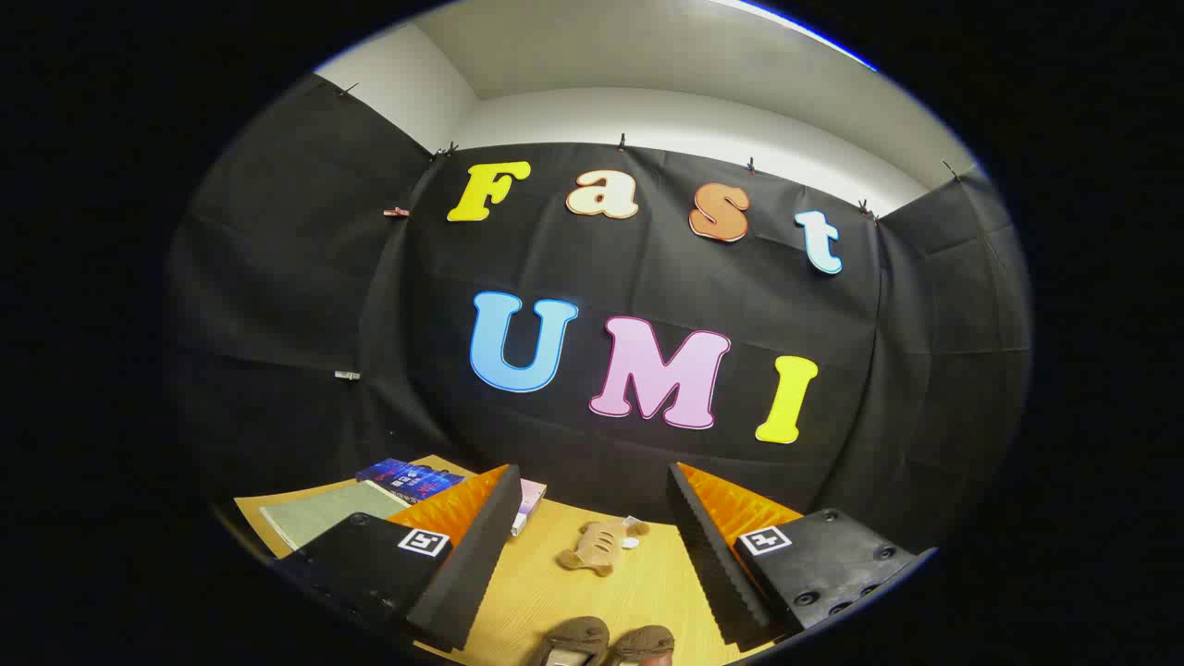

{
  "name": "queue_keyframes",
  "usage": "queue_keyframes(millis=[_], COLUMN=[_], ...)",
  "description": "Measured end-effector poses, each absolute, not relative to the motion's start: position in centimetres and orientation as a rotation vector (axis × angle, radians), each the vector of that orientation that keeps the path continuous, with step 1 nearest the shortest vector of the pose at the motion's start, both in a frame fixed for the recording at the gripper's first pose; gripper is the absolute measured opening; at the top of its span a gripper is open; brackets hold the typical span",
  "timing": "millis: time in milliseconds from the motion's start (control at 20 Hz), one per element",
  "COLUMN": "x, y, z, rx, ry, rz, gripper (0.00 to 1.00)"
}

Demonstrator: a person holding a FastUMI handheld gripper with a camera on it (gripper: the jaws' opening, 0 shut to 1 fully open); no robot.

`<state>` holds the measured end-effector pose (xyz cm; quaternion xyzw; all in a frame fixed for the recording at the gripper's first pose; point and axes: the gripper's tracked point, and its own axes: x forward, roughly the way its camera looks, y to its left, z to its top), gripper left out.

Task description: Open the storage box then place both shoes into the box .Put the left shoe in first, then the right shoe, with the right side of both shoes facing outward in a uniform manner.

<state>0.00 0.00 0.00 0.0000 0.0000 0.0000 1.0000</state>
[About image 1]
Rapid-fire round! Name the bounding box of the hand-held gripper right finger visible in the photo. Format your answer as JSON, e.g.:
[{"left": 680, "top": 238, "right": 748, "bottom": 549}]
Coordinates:
[{"left": 668, "top": 462, "right": 937, "bottom": 648}]

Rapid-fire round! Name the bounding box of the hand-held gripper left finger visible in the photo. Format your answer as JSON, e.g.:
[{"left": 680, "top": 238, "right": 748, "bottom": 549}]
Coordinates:
[{"left": 274, "top": 464, "right": 524, "bottom": 653}]

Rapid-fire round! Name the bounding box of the brown fuzzy shoe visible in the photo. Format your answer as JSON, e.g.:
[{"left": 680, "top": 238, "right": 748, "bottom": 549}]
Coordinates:
[
  {"left": 532, "top": 617, "right": 611, "bottom": 666},
  {"left": 606, "top": 625, "right": 676, "bottom": 666}
]

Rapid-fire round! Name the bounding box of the green fabric storage box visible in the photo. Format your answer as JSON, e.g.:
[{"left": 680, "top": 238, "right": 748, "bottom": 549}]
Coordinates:
[{"left": 259, "top": 479, "right": 410, "bottom": 556}]

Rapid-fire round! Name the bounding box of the dark blue book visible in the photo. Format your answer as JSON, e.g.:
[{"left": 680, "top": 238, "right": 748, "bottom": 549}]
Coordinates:
[{"left": 356, "top": 458, "right": 465, "bottom": 505}]

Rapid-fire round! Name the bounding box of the tan striped plush toy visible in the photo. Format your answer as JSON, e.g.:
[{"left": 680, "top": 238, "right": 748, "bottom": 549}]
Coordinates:
[{"left": 557, "top": 516, "right": 650, "bottom": 577}]

